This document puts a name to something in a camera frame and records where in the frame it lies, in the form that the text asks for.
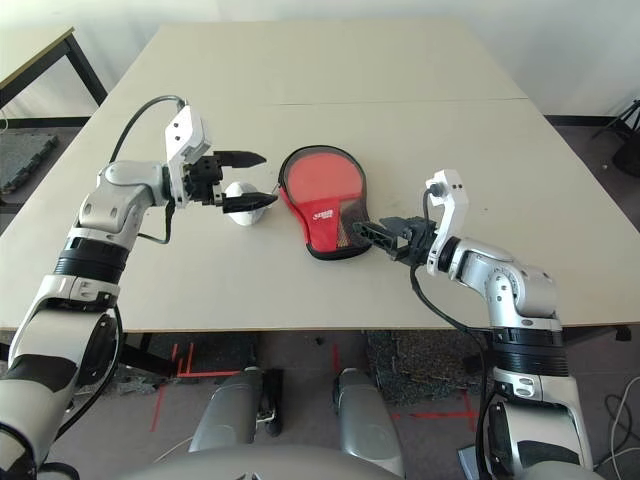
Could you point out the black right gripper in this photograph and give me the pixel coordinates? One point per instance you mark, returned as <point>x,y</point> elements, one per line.
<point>415,240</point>

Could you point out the silver left robot leg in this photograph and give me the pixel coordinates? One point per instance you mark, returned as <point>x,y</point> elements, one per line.
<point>227,415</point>

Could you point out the grey robot torso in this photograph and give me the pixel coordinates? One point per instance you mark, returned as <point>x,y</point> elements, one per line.
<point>260,467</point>

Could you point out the speckled floor mat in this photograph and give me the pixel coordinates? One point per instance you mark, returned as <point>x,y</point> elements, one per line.
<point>135,385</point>
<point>425,360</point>

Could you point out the red black paddle case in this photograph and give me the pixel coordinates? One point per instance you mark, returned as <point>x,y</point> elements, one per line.
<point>320,220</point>

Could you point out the black left robot foot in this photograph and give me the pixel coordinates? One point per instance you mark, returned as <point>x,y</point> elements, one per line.
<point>272,400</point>

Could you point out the black-framed side table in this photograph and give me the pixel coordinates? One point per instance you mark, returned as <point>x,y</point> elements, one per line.
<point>82,60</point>

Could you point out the silver right robot leg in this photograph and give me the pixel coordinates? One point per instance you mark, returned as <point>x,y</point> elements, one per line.
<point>367,430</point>

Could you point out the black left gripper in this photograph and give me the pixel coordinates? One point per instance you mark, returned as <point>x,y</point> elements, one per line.
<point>205,172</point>

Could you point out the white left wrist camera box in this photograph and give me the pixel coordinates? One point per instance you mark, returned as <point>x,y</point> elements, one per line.
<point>182,130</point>

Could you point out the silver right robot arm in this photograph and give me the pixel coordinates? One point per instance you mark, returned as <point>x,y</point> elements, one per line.
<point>520,290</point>

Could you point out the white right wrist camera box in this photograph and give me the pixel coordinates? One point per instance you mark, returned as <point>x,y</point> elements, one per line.
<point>452,200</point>

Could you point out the silver robot leg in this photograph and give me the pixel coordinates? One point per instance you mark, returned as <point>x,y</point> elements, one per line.
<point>367,430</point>
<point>227,415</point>

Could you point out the black tripod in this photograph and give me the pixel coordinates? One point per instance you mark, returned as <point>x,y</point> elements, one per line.
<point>631,155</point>

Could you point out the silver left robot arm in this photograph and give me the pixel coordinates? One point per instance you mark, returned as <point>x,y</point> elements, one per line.
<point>115,200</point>

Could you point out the grey foot pedal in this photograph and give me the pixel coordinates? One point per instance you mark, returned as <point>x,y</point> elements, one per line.
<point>472,465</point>

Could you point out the black foam floor mat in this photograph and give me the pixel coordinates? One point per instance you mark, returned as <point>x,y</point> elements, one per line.
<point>25,160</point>

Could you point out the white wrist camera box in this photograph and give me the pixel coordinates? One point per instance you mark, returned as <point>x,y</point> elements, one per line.
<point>452,200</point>
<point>182,130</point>

